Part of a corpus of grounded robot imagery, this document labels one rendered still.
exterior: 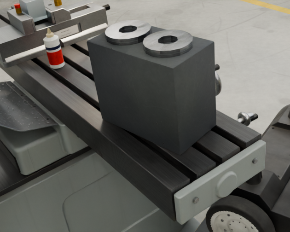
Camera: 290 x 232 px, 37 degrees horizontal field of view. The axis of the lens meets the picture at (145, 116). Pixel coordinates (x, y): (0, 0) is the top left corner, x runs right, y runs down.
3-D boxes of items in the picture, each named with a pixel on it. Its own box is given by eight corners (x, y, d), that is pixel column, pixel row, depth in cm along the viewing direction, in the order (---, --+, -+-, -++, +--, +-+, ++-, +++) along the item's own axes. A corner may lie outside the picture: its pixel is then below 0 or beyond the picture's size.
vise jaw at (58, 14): (54, 9, 137) (51, -3, 135) (71, 19, 128) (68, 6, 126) (37, 14, 134) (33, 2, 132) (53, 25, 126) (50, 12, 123)
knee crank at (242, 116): (250, 114, 167) (251, 101, 164) (262, 121, 163) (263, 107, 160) (208, 139, 158) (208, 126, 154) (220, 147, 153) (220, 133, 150)
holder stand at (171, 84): (138, 94, 102) (127, 13, 91) (217, 124, 89) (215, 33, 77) (101, 119, 95) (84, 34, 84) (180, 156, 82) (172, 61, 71)
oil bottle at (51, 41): (60, 60, 122) (51, 23, 116) (67, 65, 119) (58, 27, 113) (48, 66, 120) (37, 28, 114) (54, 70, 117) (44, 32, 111)
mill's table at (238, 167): (25, 20, 175) (19, 1, 170) (269, 168, 88) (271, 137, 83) (-32, 39, 164) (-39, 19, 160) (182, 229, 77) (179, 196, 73)
